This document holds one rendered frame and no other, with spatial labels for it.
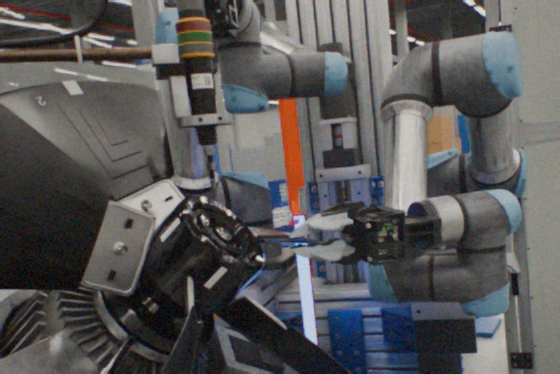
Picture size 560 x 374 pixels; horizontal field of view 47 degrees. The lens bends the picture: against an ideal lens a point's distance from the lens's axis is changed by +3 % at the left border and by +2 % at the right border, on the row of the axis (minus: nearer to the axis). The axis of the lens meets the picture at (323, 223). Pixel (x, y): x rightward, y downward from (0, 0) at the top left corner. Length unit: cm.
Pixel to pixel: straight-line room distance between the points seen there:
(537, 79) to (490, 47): 139
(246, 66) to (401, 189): 33
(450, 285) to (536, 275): 161
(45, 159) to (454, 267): 62
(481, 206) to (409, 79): 30
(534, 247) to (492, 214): 160
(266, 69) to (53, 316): 54
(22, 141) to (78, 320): 20
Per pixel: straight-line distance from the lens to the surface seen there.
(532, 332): 266
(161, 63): 81
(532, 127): 254
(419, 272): 102
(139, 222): 71
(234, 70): 107
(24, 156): 65
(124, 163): 84
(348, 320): 160
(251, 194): 163
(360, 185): 165
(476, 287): 101
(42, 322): 76
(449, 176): 153
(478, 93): 118
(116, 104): 93
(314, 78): 111
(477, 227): 98
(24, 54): 82
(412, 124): 113
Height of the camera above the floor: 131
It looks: 7 degrees down
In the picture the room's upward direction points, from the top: 6 degrees counter-clockwise
